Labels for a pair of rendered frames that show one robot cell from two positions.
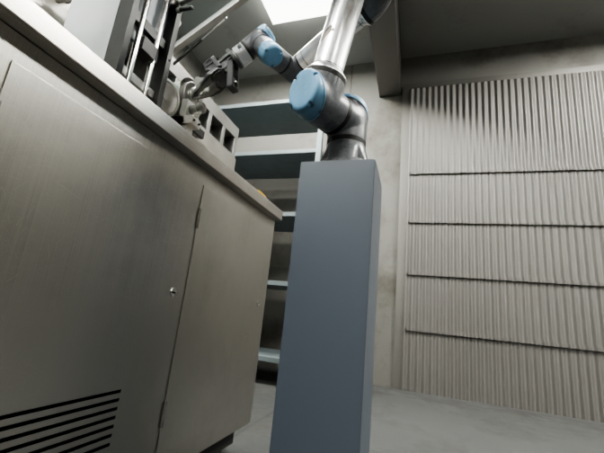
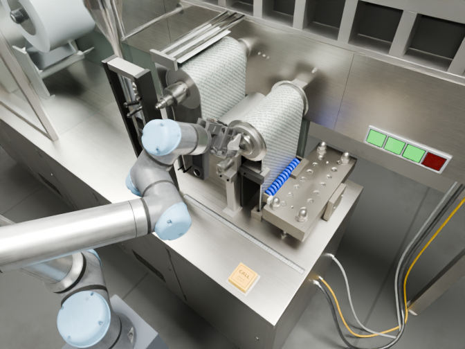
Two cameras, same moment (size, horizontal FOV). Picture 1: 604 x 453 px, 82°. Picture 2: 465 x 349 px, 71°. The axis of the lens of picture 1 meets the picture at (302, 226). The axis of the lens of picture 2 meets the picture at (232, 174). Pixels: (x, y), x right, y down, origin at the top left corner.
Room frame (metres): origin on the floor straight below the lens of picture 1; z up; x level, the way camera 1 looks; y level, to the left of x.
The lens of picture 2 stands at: (1.39, -0.23, 1.93)
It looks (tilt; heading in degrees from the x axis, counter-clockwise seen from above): 49 degrees down; 111
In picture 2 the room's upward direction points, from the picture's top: 3 degrees counter-clockwise
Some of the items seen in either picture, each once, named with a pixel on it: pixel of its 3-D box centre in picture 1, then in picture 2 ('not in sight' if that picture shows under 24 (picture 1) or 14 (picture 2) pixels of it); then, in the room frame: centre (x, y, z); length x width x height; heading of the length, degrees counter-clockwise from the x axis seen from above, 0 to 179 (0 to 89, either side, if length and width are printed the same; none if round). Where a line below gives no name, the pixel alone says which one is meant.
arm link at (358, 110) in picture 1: (346, 122); (88, 320); (0.93, -0.10, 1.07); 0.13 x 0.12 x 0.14; 136
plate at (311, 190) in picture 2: not in sight; (311, 187); (1.40, 0.56, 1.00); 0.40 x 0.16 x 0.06; 71
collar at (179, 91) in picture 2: not in sight; (176, 93); (0.93, 0.53, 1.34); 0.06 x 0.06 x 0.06; 71
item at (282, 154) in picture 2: not in sight; (280, 157); (1.27, 0.56, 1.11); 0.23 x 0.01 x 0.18; 71
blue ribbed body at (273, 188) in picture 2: not in sight; (283, 177); (1.29, 0.55, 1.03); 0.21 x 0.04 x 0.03; 71
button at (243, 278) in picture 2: not in sight; (243, 277); (1.25, 0.19, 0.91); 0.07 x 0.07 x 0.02; 71
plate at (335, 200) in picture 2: not in sight; (335, 202); (1.49, 0.54, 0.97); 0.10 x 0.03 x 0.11; 71
